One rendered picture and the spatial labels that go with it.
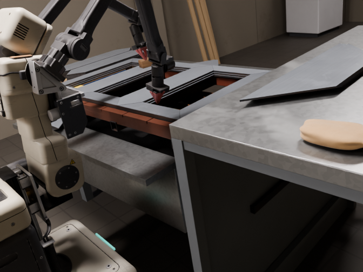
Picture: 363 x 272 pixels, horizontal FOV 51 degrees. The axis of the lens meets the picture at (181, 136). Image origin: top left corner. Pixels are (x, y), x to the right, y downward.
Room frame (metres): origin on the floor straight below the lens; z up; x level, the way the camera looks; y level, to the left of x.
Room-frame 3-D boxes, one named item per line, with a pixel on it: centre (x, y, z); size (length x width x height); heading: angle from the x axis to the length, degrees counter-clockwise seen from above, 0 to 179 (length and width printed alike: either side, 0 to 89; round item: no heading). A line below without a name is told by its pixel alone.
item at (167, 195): (1.92, 0.48, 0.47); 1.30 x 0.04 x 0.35; 42
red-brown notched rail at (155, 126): (1.80, 0.31, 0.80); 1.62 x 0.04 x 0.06; 42
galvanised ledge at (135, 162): (1.87, 0.53, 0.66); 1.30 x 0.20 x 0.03; 42
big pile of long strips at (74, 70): (2.99, 0.52, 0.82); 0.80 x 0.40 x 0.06; 132
